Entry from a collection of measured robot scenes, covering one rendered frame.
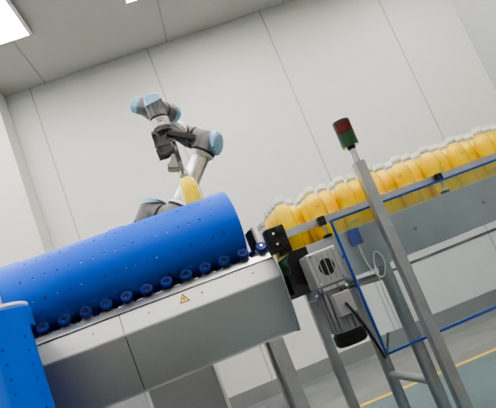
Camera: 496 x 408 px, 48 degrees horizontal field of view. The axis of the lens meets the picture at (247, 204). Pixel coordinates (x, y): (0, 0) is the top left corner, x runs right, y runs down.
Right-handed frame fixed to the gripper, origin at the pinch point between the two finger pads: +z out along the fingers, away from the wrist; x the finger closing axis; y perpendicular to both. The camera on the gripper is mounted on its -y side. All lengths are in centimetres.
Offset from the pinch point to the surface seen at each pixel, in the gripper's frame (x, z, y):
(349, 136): 39, 16, -54
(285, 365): 10, 83, -10
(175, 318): 15, 54, 22
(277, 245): 24, 42, -20
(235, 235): 13.6, 32.5, -8.8
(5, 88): -277, -201, 96
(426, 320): 39, 83, -55
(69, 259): 13, 21, 50
